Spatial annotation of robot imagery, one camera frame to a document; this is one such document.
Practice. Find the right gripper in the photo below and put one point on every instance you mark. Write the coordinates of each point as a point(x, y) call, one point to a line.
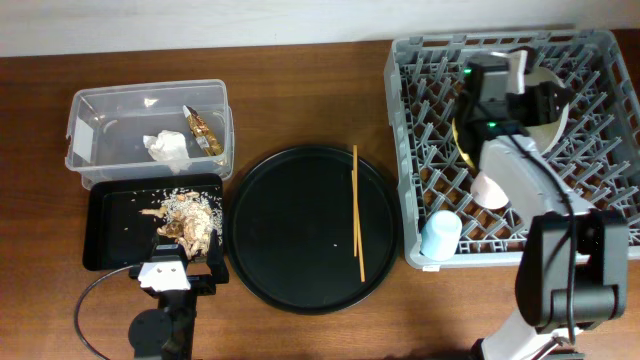
point(544, 100)

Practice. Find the yellow bowl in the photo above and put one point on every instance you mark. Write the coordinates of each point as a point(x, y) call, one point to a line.
point(466, 142)

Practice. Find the wooden chopstick short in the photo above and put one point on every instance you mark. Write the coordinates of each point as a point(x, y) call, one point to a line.
point(360, 252)

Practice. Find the black rectangular tray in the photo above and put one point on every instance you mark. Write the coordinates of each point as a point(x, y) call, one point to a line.
point(118, 234)

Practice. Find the white tissue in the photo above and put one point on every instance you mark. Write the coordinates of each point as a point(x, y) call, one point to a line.
point(168, 146)

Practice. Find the clear plastic storage bin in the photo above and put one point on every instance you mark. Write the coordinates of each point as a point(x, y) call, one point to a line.
point(107, 125)

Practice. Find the light blue cup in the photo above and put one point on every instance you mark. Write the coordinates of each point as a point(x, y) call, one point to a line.
point(441, 235)

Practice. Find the grey round plate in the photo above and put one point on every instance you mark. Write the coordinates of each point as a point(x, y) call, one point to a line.
point(546, 136)

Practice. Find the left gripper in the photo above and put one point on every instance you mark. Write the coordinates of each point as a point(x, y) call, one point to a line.
point(218, 269)

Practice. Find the pink cup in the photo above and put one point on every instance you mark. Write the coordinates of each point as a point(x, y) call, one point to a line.
point(487, 193)

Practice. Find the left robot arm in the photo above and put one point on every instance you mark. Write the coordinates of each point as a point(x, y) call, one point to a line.
point(167, 331)

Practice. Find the food scraps and rice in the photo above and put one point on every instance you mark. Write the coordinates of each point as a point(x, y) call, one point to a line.
point(190, 218)

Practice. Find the wooden chopstick long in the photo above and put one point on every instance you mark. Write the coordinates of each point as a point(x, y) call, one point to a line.
point(354, 197)

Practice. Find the round black serving tray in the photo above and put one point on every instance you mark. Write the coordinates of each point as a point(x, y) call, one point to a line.
point(289, 230)

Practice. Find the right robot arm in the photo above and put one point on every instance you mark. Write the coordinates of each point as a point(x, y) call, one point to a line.
point(573, 271)

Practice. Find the grey dishwasher rack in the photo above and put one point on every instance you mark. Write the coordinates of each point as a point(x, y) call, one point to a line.
point(597, 155)

